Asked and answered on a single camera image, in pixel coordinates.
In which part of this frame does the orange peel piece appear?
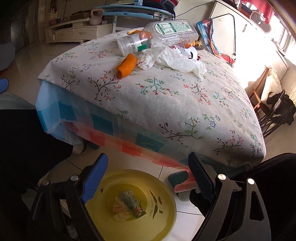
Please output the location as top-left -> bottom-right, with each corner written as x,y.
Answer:
116,54 -> 137,79

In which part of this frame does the small clear plastic jar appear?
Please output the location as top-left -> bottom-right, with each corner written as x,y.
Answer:
117,31 -> 152,56

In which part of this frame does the white tissue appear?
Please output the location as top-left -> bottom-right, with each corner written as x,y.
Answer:
137,43 -> 207,77

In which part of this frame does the large clear plastic bottle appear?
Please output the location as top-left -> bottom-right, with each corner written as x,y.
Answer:
139,20 -> 199,46

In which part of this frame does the green juice carton trash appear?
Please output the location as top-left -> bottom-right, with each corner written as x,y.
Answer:
120,190 -> 146,218

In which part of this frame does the yellow plastic trash bin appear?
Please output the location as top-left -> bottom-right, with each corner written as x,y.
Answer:
86,169 -> 177,240

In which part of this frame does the floral white tablecloth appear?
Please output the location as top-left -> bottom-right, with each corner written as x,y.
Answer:
39,32 -> 266,167

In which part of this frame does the blue red checkered plastic undercloth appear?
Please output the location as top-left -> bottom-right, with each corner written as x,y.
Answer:
36,80 -> 190,169

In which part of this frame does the wooden chair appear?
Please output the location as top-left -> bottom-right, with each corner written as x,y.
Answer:
248,66 -> 270,114

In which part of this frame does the red white snack bag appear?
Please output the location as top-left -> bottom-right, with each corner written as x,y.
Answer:
170,45 -> 201,61

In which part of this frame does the white tv cabinet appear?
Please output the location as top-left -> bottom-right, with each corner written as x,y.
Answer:
45,18 -> 112,44

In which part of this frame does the colourful cartoon bag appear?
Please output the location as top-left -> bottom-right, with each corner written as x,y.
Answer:
197,20 -> 235,67

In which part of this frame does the pink kettlebell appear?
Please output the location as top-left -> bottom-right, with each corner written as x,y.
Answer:
90,9 -> 102,26

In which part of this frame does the blue study desk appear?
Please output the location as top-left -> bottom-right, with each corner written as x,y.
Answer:
94,4 -> 174,33

